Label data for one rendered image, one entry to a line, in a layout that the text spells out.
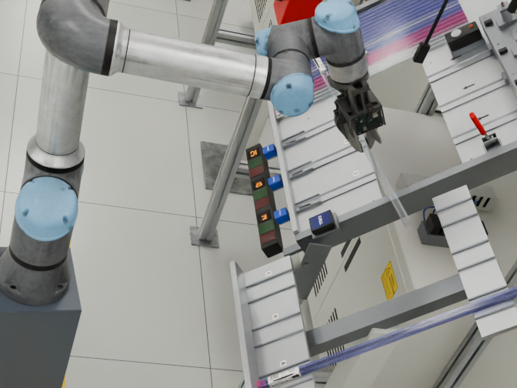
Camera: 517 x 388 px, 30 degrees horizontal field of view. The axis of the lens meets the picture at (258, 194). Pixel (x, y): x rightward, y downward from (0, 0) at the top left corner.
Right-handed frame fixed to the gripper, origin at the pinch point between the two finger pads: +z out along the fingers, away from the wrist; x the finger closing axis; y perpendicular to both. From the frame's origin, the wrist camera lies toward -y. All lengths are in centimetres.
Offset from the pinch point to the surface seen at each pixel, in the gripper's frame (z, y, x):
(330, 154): 12.8, -15.0, -4.4
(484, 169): 8.1, 12.5, 20.3
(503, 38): -2.2, -11.8, 38.4
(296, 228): 13.4, 2.0, -18.9
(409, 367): 69, 7, -3
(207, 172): 78, -103, -30
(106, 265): 62, -62, -68
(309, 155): 14.1, -18.9, -8.3
